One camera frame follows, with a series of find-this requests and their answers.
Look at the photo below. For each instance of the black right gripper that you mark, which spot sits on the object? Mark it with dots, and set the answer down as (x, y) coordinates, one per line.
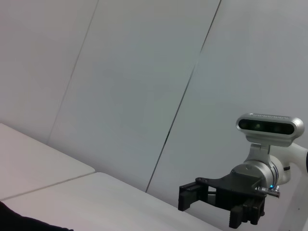
(238, 186)

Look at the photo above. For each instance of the black shirt with FREE print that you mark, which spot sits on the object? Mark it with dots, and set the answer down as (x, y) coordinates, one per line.
(21, 222)

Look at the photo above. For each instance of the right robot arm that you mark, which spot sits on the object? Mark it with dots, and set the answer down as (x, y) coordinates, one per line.
(255, 169)

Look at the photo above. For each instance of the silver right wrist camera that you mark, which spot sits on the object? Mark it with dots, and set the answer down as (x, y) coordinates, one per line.
(269, 126)

